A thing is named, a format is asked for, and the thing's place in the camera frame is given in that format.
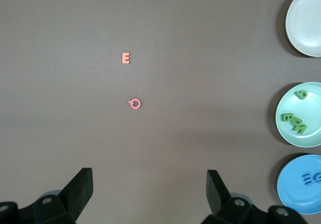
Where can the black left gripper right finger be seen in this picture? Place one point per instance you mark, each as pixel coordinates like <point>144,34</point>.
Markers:
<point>220,201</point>

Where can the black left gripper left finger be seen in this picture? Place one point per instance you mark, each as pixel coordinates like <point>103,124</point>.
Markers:
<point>72,199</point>

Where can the blue foam letter E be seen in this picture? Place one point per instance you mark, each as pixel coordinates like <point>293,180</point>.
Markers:
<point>308,179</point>

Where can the blue foam letter G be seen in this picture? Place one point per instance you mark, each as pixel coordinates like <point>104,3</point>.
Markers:
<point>318,177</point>

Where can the green foam letter U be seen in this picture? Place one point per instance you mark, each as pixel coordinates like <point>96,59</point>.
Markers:
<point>296,124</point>

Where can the green foam letter N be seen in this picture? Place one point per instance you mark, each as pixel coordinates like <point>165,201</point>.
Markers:
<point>302,129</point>

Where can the green foam letter P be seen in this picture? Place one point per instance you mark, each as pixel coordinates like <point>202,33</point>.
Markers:
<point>301,94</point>

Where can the blue plate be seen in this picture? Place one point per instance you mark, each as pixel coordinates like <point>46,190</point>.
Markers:
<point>293,191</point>

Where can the pink foam letter G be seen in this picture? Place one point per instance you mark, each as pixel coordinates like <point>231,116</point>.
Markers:
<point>135,106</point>

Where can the green plate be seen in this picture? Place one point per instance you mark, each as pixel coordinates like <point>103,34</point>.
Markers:
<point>311,108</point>

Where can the orange foam letter E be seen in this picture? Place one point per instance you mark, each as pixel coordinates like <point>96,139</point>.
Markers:
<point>124,58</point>

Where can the brown table cover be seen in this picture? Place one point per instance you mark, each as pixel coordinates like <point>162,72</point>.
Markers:
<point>150,20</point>

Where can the beige pink plate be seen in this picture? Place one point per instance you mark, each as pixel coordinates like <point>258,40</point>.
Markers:
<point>306,23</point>

